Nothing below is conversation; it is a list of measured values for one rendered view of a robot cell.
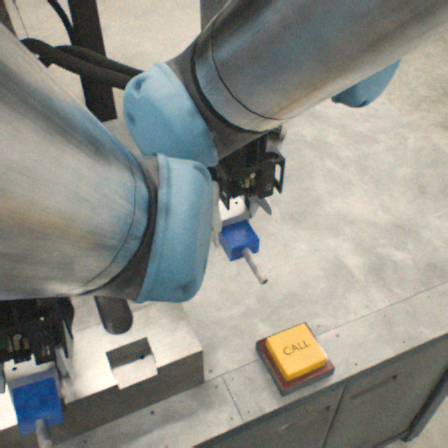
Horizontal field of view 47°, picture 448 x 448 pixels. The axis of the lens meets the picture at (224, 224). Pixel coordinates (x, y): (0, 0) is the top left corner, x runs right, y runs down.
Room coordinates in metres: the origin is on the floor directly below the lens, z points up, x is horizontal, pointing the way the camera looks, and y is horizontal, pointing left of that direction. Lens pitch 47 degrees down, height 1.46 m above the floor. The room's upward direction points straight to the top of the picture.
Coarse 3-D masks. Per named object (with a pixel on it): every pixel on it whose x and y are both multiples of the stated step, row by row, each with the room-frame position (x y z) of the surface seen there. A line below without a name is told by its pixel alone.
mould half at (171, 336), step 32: (96, 320) 0.36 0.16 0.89; (160, 320) 0.36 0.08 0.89; (96, 352) 0.32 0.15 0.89; (160, 352) 0.32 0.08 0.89; (192, 352) 0.32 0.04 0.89; (64, 384) 0.27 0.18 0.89; (96, 384) 0.27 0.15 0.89; (160, 384) 0.30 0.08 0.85; (192, 384) 0.31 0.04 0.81; (0, 416) 0.24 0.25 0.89; (64, 416) 0.25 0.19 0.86; (96, 416) 0.26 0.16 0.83
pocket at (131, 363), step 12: (120, 348) 0.32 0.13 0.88; (132, 348) 0.33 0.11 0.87; (144, 348) 0.34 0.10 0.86; (108, 360) 0.32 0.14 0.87; (120, 360) 0.32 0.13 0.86; (132, 360) 0.32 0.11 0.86; (144, 360) 0.32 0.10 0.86; (156, 360) 0.31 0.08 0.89; (120, 372) 0.30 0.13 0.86; (132, 372) 0.30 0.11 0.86; (144, 372) 0.30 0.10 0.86; (156, 372) 0.30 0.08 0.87; (120, 384) 0.28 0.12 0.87
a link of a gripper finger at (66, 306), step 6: (60, 300) 0.29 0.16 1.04; (66, 300) 0.29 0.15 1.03; (60, 306) 0.29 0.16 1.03; (66, 306) 0.29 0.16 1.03; (72, 306) 0.29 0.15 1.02; (66, 312) 0.29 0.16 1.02; (72, 312) 0.29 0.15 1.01; (66, 318) 0.29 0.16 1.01; (72, 318) 0.29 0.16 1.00; (66, 324) 0.28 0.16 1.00; (72, 336) 0.28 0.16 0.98
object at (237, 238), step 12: (240, 204) 0.50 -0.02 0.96; (228, 216) 0.48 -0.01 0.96; (240, 216) 0.48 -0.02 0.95; (228, 228) 0.47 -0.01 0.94; (240, 228) 0.47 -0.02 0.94; (216, 240) 0.47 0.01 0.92; (228, 240) 0.45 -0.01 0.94; (240, 240) 0.45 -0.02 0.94; (252, 240) 0.45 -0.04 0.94; (228, 252) 0.44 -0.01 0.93; (240, 252) 0.44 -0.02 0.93; (252, 252) 0.45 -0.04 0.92; (252, 264) 0.42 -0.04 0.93; (264, 276) 0.40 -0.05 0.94
